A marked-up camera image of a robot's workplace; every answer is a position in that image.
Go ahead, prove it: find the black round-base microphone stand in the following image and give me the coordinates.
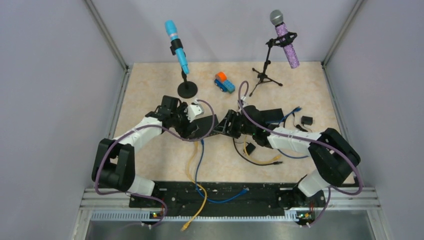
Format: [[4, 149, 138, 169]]
[[177, 69, 198, 99]]

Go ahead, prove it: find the aluminium frame rail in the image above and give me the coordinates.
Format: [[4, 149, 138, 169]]
[[71, 187, 393, 240]]

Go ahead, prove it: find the small black wall plug adapter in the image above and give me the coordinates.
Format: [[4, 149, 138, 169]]
[[243, 142, 256, 156]]

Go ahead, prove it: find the orange blue toy truck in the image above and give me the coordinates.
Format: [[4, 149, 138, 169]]
[[214, 72, 236, 94]]

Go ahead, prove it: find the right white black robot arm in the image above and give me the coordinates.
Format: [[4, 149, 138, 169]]
[[214, 105, 361, 206]]

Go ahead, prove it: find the black power adapter with cord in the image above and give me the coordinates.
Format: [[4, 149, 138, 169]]
[[293, 115, 314, 132]]

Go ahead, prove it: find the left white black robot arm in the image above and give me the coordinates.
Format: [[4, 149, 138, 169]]
[[91, 95, 204, 207]]

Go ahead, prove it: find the black tripod microphone stand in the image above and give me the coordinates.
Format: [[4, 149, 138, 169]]
[[249, 31, 298, 97]]

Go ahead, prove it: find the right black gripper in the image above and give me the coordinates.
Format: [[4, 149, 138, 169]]
[[213, 109, 256, 139]]

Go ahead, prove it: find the large black network switch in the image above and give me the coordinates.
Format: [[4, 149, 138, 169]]
[[182, 114, 219, 140]]

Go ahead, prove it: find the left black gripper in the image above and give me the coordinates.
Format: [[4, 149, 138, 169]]
[[170, 102, 200, 140]]

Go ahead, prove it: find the cyan microphone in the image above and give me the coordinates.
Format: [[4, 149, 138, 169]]
[[164, 20, 190, 75]]

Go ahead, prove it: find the small black ribbed network switch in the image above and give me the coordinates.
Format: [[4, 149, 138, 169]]
[[261, 108, 284, 124]]

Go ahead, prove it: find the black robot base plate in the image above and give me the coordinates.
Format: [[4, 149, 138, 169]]
[[129, 181, 326, 217]]

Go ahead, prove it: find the purple glitter microphone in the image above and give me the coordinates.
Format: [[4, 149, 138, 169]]
[[269, 9, 300, 69]]

